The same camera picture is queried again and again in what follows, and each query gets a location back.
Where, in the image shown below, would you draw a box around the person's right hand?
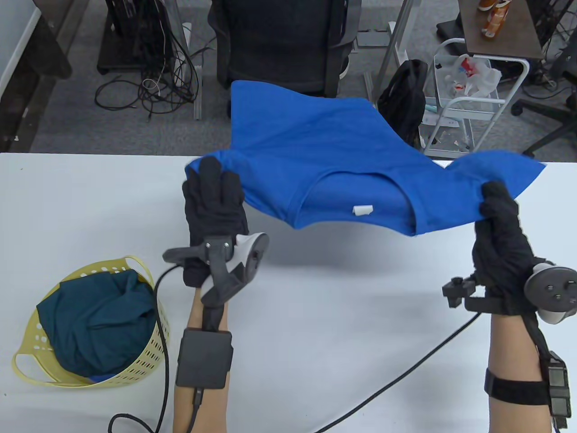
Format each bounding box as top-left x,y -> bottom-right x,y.
472,181 -> 535,315

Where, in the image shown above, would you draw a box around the person's left hand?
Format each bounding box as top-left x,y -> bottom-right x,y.
182,157 -> 249,287

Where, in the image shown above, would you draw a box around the blue t-shirt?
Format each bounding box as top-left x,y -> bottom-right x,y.
185,80 -> 547,237

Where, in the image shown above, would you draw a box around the dark teal towel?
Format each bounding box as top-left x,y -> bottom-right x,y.
36,269 -> 158,378

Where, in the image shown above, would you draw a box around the yellow laundry basket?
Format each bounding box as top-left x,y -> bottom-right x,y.
12,255 -> 171,388

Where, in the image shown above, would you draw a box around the person's left forearm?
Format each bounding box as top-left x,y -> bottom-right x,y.
173,286 -> 231,433

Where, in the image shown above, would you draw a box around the black right forearm sensor module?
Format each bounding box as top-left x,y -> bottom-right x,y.
547,351 -> 571,429

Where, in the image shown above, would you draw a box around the black left forearm box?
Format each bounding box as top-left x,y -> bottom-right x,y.
176,328 -> 234,389

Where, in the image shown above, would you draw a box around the person's right forearm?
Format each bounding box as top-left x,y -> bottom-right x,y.
488,313 -> 558,433

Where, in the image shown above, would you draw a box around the grey metal desk leg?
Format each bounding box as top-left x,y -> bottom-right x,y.
178,0 -> 203,120
363,0 -> 414,108

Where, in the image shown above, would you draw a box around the white utility cart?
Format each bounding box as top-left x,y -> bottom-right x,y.
418,38 -> 531,160

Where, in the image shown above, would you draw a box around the black swivel chair base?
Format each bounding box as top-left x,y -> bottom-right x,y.
511,43 -> 577,162

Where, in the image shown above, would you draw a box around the white plastic bag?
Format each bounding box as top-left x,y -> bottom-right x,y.
434,53 -> 502,98

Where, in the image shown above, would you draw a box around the black backpack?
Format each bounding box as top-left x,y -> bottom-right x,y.
376,59 -> 429,149

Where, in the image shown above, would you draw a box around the black mesh office chair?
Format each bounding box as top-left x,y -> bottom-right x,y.
210,0 -> 361,119

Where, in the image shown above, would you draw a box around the black computer tower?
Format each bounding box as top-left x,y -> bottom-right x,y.
97,0 -> 177,75

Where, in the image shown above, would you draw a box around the brown side table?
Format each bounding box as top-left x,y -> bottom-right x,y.
458,0 -> 544,60

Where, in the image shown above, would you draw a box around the black flat stand base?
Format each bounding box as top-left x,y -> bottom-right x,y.
436,20 -> 466,40

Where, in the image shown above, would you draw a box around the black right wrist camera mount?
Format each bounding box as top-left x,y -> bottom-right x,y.
443,276 -> 537,315

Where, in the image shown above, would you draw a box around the black floor cable bundle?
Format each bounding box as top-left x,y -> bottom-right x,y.
95,27 -> 204,122

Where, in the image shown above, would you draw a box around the black forearm strap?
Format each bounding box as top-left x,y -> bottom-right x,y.
485,369 -> 549,406

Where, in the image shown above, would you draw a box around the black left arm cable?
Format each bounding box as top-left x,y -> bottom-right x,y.
108,264 -> 202,433

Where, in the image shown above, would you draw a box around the grey metal base plate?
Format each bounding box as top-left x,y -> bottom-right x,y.
356,29 -> 391,48

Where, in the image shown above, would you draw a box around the black cable tangle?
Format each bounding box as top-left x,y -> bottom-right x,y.
525,0 -> 577,100

